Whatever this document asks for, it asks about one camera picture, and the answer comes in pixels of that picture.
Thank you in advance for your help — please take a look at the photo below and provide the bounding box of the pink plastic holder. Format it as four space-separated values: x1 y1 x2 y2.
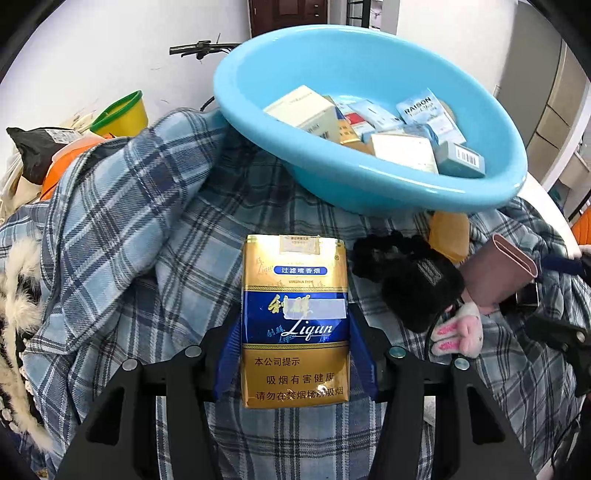
459 233 538 314

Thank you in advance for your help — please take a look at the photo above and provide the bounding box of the gold blue cigarette pack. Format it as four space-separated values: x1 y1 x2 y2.
240 234 349 409

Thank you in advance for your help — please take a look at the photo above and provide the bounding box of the small black box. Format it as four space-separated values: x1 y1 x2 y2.
499 282 540 318

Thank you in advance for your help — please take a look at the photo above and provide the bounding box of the black scrunchie pouch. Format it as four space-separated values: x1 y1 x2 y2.
351 230 465 333

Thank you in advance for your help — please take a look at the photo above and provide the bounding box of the amber translucent soap box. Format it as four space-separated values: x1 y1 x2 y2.
429 211 470 264

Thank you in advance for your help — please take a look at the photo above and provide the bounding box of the black white fuzzy garment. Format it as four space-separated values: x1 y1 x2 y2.
1 237 53 452

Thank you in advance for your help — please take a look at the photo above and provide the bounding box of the pale blue barcode box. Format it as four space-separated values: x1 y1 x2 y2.
435 141 486 179

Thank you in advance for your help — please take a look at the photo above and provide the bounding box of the white flat box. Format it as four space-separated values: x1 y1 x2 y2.
370 133 439 174

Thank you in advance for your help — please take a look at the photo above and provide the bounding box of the gold blue small box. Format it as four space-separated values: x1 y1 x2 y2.
325 95 376 155

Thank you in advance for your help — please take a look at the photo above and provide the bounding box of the orange tissue pack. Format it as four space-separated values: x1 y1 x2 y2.
39 132 113 201

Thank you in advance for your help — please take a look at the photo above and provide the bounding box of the grey beige cabinet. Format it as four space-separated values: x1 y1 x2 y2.
497 1 589 189

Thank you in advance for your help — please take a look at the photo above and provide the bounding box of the yellow green-rimmed cup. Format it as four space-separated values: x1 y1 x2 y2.
90 90 148 137

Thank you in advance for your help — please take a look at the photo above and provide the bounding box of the blue Maison box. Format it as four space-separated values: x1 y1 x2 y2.
397 89 466 145

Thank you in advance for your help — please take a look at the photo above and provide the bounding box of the black plastic package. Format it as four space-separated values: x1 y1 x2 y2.
6 127 82 185

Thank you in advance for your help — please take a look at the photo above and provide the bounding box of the cream barcode box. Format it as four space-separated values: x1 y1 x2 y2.
264 85 339 143

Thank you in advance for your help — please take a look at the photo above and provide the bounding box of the light blue plastic basin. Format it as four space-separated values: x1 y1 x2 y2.
213 25 528 216

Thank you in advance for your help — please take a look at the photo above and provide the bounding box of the black bicycle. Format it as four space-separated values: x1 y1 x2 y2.
168 32 243 112

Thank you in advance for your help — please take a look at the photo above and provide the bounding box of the dark brown door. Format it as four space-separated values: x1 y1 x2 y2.
249 0 329 37

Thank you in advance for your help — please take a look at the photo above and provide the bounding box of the white pink bunny hair tie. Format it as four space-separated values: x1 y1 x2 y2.
430 301 484 359

